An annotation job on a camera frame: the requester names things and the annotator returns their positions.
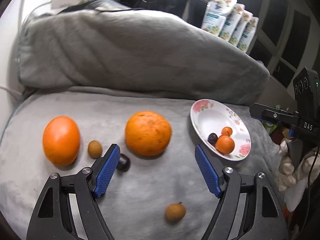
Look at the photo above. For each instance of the refill pouch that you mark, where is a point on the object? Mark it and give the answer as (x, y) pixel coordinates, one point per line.
(216, 14)
(237, 33)
(231, 22)
(248, 34)

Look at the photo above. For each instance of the dark plum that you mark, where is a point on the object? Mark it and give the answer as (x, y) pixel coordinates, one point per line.
(212, 138)
(124, 163)

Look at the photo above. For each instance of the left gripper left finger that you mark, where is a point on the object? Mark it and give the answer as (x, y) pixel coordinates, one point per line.
(52, 215)

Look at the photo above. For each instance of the small orange tangerine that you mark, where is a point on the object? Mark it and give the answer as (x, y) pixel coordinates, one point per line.
(225, 144)

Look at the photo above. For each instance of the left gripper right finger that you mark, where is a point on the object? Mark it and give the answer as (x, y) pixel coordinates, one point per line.
(262, 218)

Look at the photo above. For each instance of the smooth large orange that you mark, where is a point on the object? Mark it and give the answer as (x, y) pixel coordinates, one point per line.
(61, 141)

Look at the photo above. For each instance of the floral white plate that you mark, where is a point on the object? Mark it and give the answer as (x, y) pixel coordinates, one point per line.
(209, 116)

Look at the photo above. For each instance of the white cloth glove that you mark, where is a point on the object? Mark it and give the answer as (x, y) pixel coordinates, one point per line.
(294, 179)

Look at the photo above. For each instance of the speckled large orange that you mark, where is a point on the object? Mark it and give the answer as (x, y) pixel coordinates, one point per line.
(147, 133)

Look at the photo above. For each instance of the small brown longan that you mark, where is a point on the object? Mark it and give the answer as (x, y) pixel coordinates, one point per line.
(94, 149)

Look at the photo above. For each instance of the grey cushion backrest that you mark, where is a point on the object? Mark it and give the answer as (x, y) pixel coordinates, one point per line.
(150, 52)

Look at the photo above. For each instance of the brown longan front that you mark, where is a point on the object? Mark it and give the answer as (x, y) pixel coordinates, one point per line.
(175, 212)

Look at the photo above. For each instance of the small orange kumquat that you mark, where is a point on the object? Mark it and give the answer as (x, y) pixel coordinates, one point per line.
(226, 132)

